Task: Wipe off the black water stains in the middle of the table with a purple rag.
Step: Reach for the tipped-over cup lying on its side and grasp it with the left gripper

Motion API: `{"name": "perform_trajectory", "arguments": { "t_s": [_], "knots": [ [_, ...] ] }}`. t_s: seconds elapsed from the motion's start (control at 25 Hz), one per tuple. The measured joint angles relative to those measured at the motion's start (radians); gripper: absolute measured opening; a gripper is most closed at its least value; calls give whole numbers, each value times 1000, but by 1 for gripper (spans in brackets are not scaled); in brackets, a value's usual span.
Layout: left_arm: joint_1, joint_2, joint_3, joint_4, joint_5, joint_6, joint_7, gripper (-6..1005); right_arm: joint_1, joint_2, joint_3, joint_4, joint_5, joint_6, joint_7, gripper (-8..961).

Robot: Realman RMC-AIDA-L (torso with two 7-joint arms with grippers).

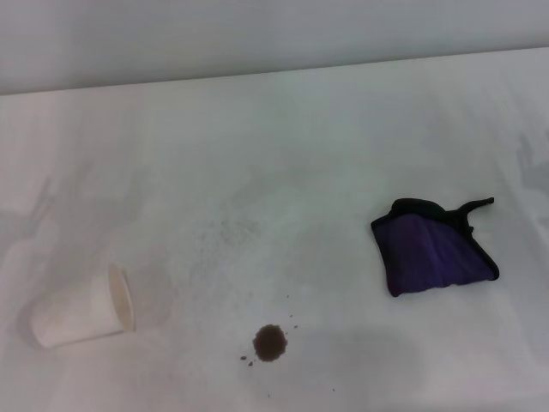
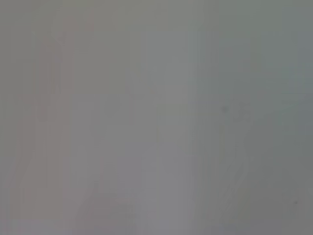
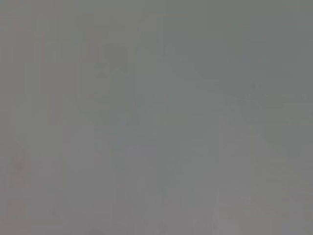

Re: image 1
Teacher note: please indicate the dark brown liquid stain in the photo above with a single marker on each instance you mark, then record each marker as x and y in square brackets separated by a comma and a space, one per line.
[270, 342]

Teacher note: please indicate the white paper cup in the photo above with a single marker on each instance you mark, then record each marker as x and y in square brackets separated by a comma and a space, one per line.
[77, 311]

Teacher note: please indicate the purple rag with black trim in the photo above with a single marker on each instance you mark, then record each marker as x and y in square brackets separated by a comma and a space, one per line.
[429, 253]

